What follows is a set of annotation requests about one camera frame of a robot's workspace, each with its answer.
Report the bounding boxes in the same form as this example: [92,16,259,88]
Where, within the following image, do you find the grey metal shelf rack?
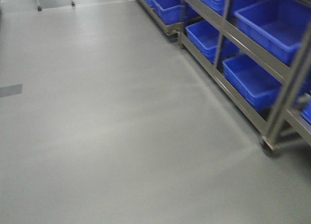
[138,0,311,157]

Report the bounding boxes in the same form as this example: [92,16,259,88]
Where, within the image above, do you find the blue plastic bin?
[185,20,240,63]
[234,0,311,66]
[222,54,281,112]
[152,0,181,25]

